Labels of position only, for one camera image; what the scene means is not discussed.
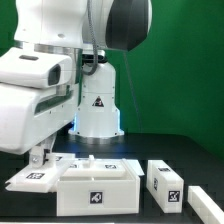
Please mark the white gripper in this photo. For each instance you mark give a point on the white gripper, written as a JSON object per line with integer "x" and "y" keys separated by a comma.
{"x": 28, "y": 116}

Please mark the white door panel front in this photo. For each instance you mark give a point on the white door panel front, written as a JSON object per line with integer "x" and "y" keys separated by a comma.
{"x": 43, "y": 179}

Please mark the white cabinet door panel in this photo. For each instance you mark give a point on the white cabinet door panel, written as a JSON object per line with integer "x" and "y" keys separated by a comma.
{"x": 92, "y": 167}

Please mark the white cabinet box body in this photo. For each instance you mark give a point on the white cabinet box body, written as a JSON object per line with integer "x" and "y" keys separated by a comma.
{"x": 79, "y": 196}

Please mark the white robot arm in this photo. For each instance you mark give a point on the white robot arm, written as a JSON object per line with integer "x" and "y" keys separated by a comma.
{"x": 68, "y": 27}

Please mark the white cabinet block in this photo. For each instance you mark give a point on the white cabinet block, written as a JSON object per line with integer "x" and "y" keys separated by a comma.
{"x": 165, "y": 185}

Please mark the white marker sheet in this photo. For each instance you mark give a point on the white marker sheet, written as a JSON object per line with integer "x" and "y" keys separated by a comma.
{"x": 136, "y": 166}

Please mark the white bar piece right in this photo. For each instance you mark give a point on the white bar piece right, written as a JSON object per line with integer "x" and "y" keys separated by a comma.
{"x": 207, "y": 210}

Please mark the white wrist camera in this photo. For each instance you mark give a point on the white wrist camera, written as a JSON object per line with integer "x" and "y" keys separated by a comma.
{"x": 34, "y": 69}

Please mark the black camera on stand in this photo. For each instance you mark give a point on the black camera on stand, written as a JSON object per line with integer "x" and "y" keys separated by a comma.
{"x": 88, "y": 56}

